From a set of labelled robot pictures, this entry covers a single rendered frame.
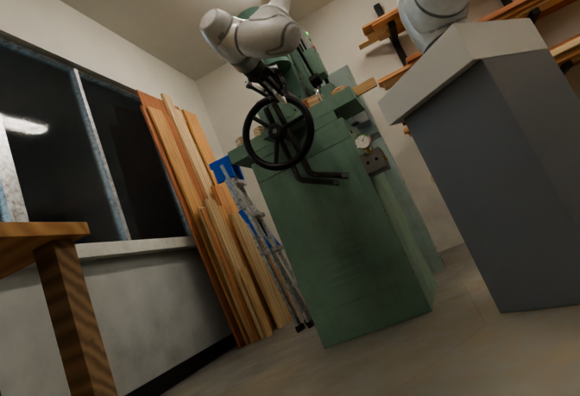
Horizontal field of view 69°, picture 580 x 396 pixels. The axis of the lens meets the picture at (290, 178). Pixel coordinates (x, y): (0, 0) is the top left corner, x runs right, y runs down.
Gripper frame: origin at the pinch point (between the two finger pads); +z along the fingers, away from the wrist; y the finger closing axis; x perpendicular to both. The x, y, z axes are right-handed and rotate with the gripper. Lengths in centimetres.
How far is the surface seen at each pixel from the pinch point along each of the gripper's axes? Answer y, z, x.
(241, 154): 32.5, 24.7, -4.9
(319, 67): -10, 45, -46
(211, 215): 113, 118, -45
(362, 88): -24.5, 37.3, -15.7
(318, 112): -5.6, 24.6, -5.2
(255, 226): 71, 98, -10
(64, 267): 23, -65, 70
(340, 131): -10.7, 28.5, 5.5
